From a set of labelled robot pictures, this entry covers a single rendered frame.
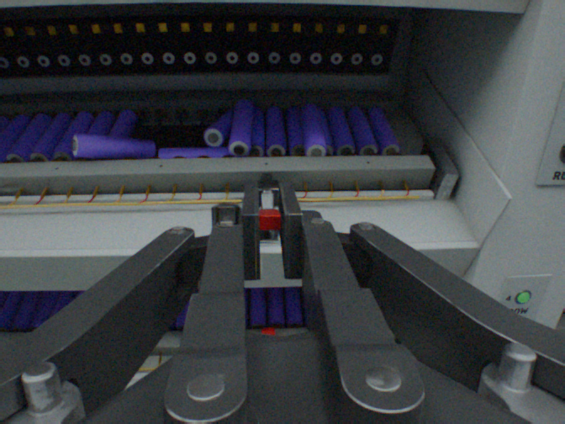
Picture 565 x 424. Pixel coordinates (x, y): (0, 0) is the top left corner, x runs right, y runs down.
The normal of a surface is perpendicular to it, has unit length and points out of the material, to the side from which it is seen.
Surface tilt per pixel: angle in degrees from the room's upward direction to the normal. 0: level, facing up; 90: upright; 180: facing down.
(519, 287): 90
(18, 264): 110
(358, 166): 21
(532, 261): 90
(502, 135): 90
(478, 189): 90
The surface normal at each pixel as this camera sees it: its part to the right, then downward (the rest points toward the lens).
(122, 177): 0.06, 0.72
